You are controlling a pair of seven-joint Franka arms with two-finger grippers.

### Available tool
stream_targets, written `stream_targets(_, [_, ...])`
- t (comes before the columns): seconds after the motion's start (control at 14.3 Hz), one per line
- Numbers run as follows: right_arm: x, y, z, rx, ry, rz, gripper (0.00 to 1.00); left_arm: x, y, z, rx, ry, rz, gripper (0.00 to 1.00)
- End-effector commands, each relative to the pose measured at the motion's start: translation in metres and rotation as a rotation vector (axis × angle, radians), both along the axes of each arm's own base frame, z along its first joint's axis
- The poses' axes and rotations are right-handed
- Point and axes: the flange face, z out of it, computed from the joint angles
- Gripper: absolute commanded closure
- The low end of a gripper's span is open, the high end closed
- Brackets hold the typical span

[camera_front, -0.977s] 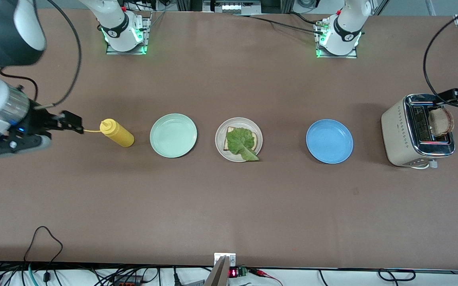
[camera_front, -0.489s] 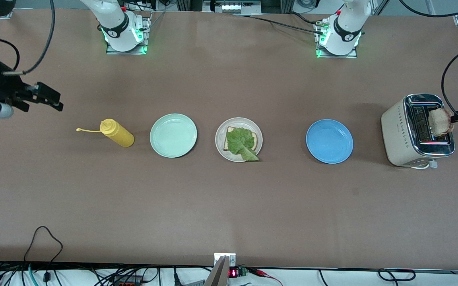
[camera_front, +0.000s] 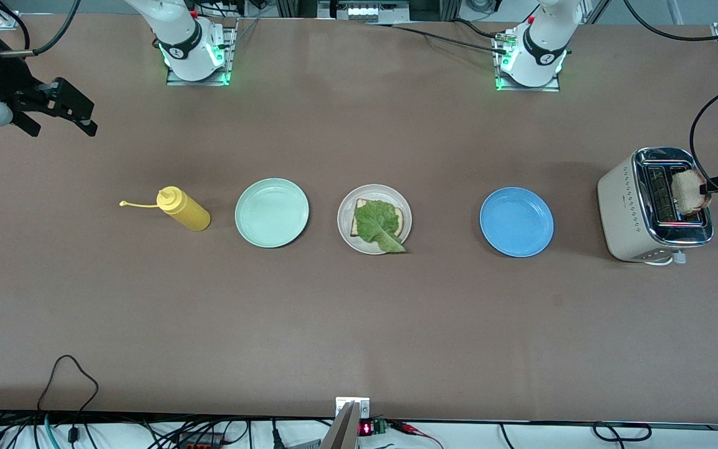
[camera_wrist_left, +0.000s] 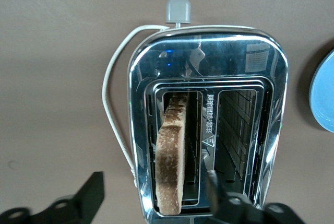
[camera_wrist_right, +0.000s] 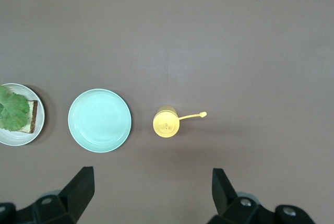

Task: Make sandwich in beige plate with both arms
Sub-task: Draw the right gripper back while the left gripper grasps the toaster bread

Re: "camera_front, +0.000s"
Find brown bread slice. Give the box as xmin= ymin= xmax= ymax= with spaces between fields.
xmin=351 ymin=199 xmax=404 ymax=239
xmin=671 ymin=168 xmax=711 ymax=217

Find yellow squeeze bottle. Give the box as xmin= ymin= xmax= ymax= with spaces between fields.
xmin=119 ymin=186 xmax=211 ymax=232

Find green lettuce leaf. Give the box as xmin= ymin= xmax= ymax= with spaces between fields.
xmin=354 ymin=200 xmax=407 ymax=254

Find blue plate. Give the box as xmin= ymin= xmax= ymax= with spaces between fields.
xmin=479 ymin=187 xmax=555 ymax=258

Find mint green plate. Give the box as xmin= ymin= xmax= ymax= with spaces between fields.
xmin=235 ymin=178 xmax=310 ymax=249

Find beige plate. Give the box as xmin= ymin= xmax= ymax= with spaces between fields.
xmin=337 ymin=184 xmax=413 ymax=256

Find beige chrome toaster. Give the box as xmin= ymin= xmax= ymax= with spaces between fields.
xmin=597 ymin=147 xmax=715 ymax=263

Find grey lit electronics box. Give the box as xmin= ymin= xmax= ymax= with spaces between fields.
xmin=317 ymin=0 xmax=411 ymax=19

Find red clip lead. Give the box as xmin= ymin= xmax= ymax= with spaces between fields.
xmin=390 ymin=421 xmax=444 ymax=449

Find grey metal bar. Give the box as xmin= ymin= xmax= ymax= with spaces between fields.
xmin=320 ymin=402 xmax=360 ymax=449

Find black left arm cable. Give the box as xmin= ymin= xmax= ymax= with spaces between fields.
xmin=624 ymin=0 xmax=718 ymax=201

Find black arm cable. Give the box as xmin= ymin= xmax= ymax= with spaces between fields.
xmin=624 ymin=0 xmax=718 ymax=201
xmin=0 ymin=0 xmax=80 ymax=58

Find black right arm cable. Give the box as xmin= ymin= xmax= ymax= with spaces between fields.
xmin=0 ymin=0 xmax=80 ymax=58

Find white toaster power cord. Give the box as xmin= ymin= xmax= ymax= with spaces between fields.
xmin=643 ymin=248 xmax=687 ymax=267

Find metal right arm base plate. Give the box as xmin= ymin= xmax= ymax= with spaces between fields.
xmin=166 ymin=17 xmax=235 ymax=86

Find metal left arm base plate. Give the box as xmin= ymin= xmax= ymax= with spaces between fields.
xmin=493 ymin=31 xmax=562 ymax=92

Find thin black looped cable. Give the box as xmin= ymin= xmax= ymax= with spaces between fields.
xmin=36 ymin=355 xmax=100 ymax=445

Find black coiled cable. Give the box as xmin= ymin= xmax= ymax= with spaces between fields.
xmin=593 ymin=422 xmax=653 ymax=442

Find long black table cable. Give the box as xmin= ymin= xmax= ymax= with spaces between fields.
xmin=365 ymin=19 xmax=509 ymax=56

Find white metal bracket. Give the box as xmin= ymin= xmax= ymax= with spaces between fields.
xmin=335 ymin=397 xmax=371 ymax=418

